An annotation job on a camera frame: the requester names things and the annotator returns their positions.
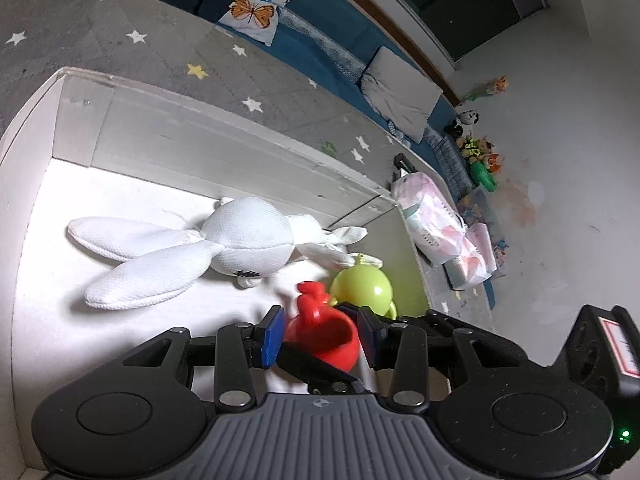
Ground white plush rabbit toy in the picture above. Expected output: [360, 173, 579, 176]
[67, 197, 368, 310]

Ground red bird toy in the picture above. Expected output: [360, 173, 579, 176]
[284, 281, 360, 372]

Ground grey beige cushion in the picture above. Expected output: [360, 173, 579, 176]
[360, 47, 442, 144]

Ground grey star pattern tablecloth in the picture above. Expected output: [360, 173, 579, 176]
[0, 0, 497, 334]

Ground pink wet wipes pack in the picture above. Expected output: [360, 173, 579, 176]
[390, 172, 466, 266]

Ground white grey storage box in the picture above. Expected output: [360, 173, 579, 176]
[1, 67, 428, 479]

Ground blue sofa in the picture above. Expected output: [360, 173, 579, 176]
[124, 0, 499, 311]

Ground panda plush toy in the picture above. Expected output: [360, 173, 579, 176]
[444, 110, 480, 139]

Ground yellow green plush toys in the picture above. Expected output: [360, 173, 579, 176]
[457, 136, 502, 174]

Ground open pink wipes pack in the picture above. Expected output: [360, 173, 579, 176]
[444, 222, 497, 290]

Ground green round monster toy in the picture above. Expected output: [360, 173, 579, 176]
[329, 254, 397, 320]

